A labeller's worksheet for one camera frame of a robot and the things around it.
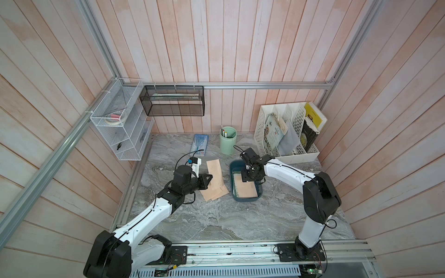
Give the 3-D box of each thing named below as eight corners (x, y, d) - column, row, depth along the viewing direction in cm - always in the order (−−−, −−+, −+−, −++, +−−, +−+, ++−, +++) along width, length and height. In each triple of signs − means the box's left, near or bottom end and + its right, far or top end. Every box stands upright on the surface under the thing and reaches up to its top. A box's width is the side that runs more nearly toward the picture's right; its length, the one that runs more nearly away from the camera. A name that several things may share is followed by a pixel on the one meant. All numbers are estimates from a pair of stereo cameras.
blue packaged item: (190, 155, 111) (190, 153, 109) (195, 135, 122) (195, 133, 121) (205, 156, 111) (205, 154, 109) (208, 136, 122) (208, 134, 120)
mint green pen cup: (219, 155, 111) (219, 139, 99) (219, 142, 118) (219, 126, 106) (235, 155, 111) (237, 139, 99) (234, 142, 118) (236, 126, 106)
